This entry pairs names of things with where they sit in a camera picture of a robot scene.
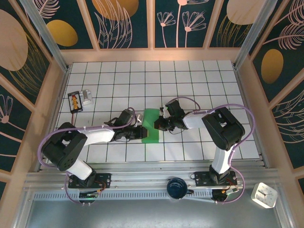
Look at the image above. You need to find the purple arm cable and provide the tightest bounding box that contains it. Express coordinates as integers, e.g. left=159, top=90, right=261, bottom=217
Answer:
left=39, top=106, right=136, bottom=205
left=166, top=96, right=256, bottom=205

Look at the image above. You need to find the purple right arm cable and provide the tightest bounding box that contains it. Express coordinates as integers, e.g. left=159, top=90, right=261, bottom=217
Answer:
left=166, top=96, right=256, bottom=205

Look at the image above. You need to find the black box with orange spring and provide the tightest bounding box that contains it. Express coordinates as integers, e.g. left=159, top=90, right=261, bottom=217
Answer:
left=67, top=91, right=84, bottom=113

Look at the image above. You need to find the green square paper sheet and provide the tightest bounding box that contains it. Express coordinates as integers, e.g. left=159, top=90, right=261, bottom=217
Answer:
left=141, top=108, right=164, bottom=144

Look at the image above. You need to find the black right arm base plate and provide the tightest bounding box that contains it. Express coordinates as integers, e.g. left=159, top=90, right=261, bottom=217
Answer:
left=194, top=171, right=238, bottom=187

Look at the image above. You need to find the dark blue round cap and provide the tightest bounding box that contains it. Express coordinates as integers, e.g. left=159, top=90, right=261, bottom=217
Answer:
left=166, top=177, right=193, bottom=200

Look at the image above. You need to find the aluminium table side rail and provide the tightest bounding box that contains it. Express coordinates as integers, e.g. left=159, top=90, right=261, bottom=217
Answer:
left=38, top=65, right=72, bottom=173
left=234, top=64, right=271, bottom=168

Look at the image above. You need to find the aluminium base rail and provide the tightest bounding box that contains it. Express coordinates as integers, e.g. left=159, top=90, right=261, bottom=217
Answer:
left=23, top=161, right=281, bottom=192

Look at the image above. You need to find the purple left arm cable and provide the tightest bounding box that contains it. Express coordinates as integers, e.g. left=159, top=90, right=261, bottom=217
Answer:
left=39, top=106, right=136, bottom=205

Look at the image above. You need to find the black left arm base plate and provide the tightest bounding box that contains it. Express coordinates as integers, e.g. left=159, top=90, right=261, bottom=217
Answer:
left=68, top=172, right=112, bottom=190

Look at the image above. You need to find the white plastic block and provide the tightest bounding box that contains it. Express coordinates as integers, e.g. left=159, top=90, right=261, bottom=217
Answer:
left=79, top=89, right=94, bottom=107

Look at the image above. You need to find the aluminium corner post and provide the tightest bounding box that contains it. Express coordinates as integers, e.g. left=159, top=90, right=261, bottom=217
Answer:
left=232, top=0, right=278, bottom=71
left=20, top=0, right=71, bottom=72

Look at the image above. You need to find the white square clock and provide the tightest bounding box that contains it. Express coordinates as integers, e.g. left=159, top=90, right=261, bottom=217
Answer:
left=251, top=182, right=278, bottom=209

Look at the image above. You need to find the slotted grey cable duct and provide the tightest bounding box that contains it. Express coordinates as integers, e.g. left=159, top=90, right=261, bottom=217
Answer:
left=32, top=191, right=214, bottom=201

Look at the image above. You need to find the small circuit board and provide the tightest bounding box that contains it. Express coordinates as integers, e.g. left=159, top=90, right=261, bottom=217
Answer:
left=78, top=191, right=100, bottom=200
left=212, top=187, right=239, bottom=202

